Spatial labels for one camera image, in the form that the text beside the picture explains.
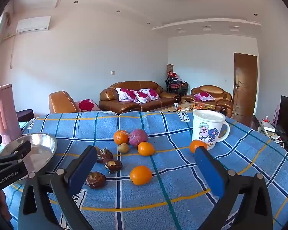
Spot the stainless steel bowl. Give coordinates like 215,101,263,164
0,133,58,176

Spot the white cartoon mug with lid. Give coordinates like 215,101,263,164
191,110,230,150

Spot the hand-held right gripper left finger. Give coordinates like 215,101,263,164
18,145,98,230

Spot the pink electric kettle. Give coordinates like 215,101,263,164
0,84,23,144

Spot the brown leather three-seat sofa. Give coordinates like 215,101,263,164
99,81,181,114

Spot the red floral pillow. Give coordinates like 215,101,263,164
115,87,140,102
78,99,96,112
134,88,161,104
194,92,215,102

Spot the dark maroon stool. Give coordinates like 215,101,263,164
16,109,34,127

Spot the white air conditioner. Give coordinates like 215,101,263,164
16,16,51,34

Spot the stack of dark chairs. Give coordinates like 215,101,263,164
165,71,189,96

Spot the brown leather armchair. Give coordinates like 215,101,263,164
181,85,234,118
49,90,102,114

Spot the dark brown water chestnut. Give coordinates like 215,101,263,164
85,172,106,189
103,159,123,174
96,148,114,164

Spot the coffee table with snacks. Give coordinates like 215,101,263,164
150,102,222,113

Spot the orange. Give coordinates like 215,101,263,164
137,141,155,157
113,130,130,145
189,139,208,154
130,165,153,186

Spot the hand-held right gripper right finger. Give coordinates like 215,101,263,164
194,146,274,230

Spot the blue plaid tablecloth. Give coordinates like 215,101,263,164
0,110,288,230

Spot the purple onion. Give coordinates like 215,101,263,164
128,129,148,148

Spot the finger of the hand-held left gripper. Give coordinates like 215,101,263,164
0,140,32,167

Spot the brown wooden door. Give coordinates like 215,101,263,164
232,52,258,120

